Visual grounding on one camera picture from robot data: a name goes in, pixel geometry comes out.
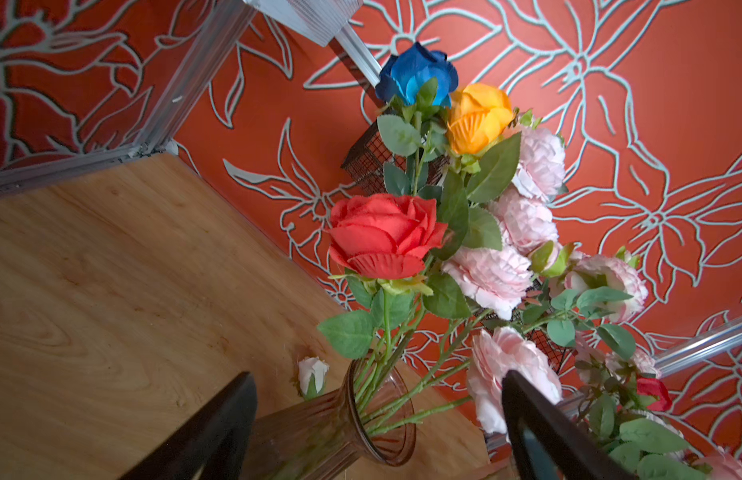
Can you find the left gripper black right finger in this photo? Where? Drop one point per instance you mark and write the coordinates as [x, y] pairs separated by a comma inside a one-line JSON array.
[[545, 443]]

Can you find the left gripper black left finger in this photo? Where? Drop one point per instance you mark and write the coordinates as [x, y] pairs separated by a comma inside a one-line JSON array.
[[212, 444]]

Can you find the red rose stem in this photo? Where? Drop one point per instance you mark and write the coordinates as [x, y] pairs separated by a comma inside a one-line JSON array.
[[661, 400]]

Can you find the white rose bud stem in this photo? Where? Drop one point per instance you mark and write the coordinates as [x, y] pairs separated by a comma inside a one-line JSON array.
[[312, 373]]

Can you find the red rose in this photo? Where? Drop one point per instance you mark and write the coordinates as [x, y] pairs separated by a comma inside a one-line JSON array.
[[382, 244]]

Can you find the yellow rose stem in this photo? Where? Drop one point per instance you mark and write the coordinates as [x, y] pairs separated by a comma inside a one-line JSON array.
[[484, 157]]

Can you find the blue rose stem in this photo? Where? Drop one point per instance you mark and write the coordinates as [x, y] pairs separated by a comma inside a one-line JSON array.
[[416, 88]]

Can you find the brown glass vase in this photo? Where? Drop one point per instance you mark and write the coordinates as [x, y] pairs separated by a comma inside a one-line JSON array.
[[321, 438]]

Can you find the black wire basket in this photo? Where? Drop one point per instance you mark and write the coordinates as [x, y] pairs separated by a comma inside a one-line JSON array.
[[365, 165]]

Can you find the aluminium frame post left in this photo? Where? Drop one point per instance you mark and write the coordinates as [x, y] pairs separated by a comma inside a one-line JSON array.
[[217, 36]]

